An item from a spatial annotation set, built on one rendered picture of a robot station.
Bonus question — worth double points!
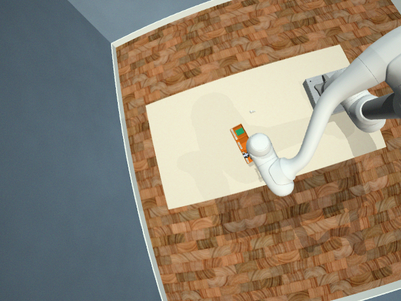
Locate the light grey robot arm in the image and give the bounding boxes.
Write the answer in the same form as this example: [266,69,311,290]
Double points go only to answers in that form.
[246,26,401,196]

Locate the brown rack of bins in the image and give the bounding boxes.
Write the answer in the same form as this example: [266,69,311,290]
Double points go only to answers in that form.
[230,124,252,164]

